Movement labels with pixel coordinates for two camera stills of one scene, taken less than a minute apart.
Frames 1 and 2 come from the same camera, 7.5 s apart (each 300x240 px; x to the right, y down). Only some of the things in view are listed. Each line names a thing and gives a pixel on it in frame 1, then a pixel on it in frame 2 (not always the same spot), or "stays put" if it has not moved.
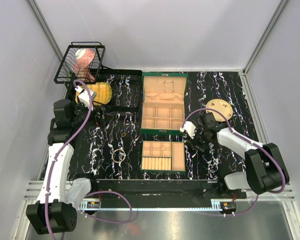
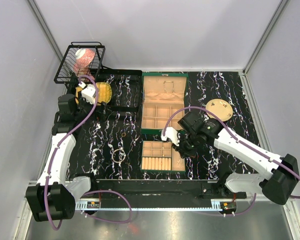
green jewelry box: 163,104 stays put
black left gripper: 104,117 to 103,115
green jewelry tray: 161,156 stays put
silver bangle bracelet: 115,160 stays put
